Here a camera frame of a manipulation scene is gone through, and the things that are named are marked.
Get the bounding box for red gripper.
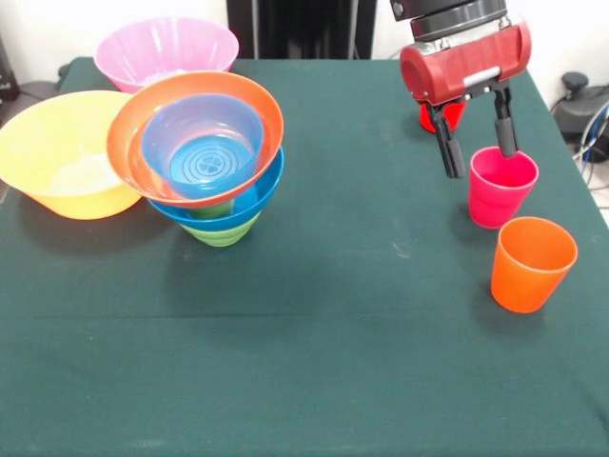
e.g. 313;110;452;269
399;18;533;180

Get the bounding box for magenta plastic cup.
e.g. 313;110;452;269
467;146;540;230

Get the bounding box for orange-red plastic bowl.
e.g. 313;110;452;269
106;70;285;208

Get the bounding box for large smooth blue bowl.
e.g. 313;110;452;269
147;146;285;231

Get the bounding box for green plastic cup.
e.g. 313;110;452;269
189;199;237;220

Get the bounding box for small ringed blue bowl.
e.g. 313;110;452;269
140;92;265;200

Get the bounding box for small green plastic bowl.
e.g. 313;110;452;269
179;210;262;248

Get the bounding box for red plastic cup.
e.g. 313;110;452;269
418;102;468;135

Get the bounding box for orange plastic cup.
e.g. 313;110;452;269
490;216;580;314

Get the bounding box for dark green tablecloth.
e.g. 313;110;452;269
0;56;609;457

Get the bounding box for large pink plastic bowl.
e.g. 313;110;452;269
93;16;241;94

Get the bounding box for large yellow-orange plastic bowl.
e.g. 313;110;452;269
0;89;144;221

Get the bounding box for tangle of cables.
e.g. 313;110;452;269
573;107;609;191

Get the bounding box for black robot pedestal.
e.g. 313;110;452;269
226;0;377;60

